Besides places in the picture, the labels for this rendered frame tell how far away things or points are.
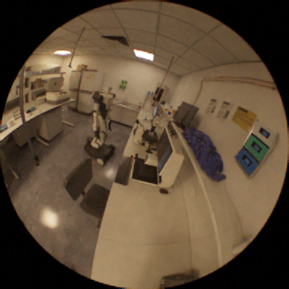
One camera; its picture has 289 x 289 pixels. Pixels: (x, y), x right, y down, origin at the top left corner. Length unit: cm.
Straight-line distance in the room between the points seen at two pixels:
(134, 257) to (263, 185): 111
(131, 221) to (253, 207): 102
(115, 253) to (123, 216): 36
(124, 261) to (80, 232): 92
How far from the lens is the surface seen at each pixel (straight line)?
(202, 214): 106
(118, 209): 93
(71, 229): 172
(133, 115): 364
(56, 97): 270
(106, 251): 91
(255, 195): 96
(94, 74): 398
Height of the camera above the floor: 164
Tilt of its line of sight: 32 degrees down
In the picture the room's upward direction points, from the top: 23 degrees clockwise
